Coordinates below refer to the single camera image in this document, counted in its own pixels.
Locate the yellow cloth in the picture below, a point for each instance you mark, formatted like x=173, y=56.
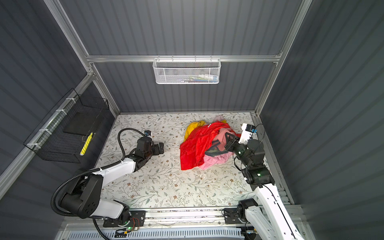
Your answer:
x=192, y=126

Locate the dusty pink patched cloth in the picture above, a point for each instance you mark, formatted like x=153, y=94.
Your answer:
x=221, y=135

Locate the olive green cloth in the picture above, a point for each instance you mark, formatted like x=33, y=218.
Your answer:
x=216, y=149

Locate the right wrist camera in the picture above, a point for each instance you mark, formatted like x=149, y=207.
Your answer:
x=247, y=133

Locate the markers in white basket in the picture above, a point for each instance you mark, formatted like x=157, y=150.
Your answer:
x=205, y=78

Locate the red cloth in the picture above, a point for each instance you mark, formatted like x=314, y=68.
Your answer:
x=193, y=149

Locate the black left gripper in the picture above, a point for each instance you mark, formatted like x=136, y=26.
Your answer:
x=157, y=151

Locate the white perforated front panel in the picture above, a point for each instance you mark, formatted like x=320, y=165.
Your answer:
x=217, y=233

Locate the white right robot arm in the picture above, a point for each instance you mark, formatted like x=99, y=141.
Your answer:
x=265, y=211

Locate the black pad in basket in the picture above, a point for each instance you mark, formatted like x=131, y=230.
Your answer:
x=83, y=124

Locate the white wire mesh basket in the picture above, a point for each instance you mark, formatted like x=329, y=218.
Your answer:
x=167, y=73

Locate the black wire basket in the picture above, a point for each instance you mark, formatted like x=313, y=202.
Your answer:
x=67, y=134

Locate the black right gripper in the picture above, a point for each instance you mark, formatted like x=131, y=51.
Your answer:
x=231, y=143

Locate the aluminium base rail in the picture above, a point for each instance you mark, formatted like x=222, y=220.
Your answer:
x=181, y=217

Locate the yellow marker pen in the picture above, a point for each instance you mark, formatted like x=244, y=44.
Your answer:
x=86, y=144

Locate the light pink cloth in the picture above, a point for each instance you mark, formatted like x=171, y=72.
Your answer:
x=218, y=160

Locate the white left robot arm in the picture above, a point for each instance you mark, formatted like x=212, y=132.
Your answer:
x=80, y=196

